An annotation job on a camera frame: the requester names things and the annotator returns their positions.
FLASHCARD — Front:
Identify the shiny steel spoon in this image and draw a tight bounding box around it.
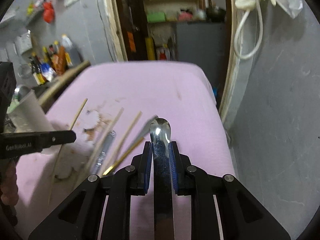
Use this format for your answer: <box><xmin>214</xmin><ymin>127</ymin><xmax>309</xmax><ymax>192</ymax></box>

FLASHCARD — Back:
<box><xmin>150</xmin><ymin>118</ymin><xmax>175</xmax><ymax>239</ymax></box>

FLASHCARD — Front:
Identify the person's hand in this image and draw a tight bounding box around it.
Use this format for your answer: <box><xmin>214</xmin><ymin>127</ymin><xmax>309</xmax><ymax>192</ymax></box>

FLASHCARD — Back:
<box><xmin>1</xmin><ymin>161</ymin><xmax>19</xmax><ymax>206</ymax></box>

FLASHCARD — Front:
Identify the white utensil holder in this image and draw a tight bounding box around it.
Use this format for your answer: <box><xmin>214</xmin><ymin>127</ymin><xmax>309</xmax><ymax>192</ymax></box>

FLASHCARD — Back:
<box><xmin>8</xmin><ymin>90</ymin><xmax>54</xmax><ymax>132</ymax></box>

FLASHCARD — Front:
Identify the pale wooden chopstick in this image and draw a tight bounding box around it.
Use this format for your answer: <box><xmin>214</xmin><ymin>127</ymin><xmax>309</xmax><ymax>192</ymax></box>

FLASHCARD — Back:
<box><xmin>73</xmin><ymin>107</ymin><xmax>124</xmax><ymax>189</ymax></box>

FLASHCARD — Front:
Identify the pink floral table cloth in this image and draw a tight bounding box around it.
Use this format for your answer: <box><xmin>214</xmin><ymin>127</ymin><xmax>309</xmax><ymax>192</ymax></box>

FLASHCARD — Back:
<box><xmin>16</xmin><ymin>61</ymin><xmax>234</xmax><ymax>239</ymax></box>

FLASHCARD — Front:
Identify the golden brown chopstick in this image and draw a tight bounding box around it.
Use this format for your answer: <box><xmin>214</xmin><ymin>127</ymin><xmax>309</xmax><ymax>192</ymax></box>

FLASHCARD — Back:
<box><xmin>103</xmin><ymin>137</ymin><xmax>144</xmax><ymax>177</ymax></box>

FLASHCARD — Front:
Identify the large oil jug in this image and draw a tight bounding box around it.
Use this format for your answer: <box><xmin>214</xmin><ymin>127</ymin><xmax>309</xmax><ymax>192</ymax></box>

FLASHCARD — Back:
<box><xmin>61</xmin><ymin>34</ymin><xmax>82</xmax><ymax>68</ymax></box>

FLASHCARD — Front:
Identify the light wooden chopstick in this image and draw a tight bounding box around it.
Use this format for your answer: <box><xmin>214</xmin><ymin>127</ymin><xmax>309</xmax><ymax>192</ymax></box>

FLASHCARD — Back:
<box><xmin>103</xmin><ymin>111</ymin><xmax>142</xmax><ymax>176</ymax></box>

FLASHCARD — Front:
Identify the steel fork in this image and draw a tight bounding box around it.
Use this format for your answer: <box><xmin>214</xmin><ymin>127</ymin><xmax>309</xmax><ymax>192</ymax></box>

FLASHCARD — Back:
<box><xmin>130</xmin><ymin>115</ymin><xmax>158</xmax><ymax>146</ymax></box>

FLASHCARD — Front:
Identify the red plastic bag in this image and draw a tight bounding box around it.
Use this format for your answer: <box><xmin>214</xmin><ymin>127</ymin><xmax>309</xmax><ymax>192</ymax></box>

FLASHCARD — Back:
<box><xmin>42</xmin><ymin>2</ymin><xmax>55</xmax><ymax>24</ymax></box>

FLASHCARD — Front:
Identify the yellow cylinder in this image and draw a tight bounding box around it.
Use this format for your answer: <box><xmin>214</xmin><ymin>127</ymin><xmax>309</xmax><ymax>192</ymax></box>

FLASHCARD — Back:
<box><xmin>145</xmin><ymin>37</ymin><xmax>156</xmax><ymax>61</ymax></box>

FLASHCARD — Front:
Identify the green box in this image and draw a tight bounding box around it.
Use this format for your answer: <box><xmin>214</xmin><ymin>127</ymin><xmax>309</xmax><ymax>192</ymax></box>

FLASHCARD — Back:
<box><xmin>146</xmin><ymin>12</ymin><xmax>166</xmax><ymax>23</ymax></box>

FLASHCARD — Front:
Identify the grey cabinet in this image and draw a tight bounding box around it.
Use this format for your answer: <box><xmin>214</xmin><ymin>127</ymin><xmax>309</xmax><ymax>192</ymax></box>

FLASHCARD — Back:
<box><xmin>176</xmin><ymin>22</ymin><xmax>226</xmax><ymax>87</ymax></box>

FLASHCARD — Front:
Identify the wooden storage shelf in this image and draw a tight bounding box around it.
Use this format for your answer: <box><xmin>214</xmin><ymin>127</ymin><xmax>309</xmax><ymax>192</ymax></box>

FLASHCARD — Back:
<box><xmin>141</xmin><ymin>0</ymin><xmax>208</xmax><ymax>25</ymax></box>

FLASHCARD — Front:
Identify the black wok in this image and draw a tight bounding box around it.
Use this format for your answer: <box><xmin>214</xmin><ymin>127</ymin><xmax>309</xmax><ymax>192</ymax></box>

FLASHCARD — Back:
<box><xmin>206</xmin><ymin>6</ymin><xmax>226</xmax><ymax>23</ymax></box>

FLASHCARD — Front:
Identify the steel knife handle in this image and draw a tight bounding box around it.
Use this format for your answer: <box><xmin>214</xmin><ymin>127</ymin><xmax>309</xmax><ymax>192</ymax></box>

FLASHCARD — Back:
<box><xmin>90</xmin><ymin>130</ymin><xmax>116</xmax><ymax>175</ymax></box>

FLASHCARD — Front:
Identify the white hose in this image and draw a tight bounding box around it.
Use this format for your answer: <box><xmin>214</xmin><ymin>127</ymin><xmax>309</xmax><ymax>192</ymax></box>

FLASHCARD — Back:
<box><xmin>233</xmin><ymin>0</ymin><xmax>264</xmax><ymax>61</ymax></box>

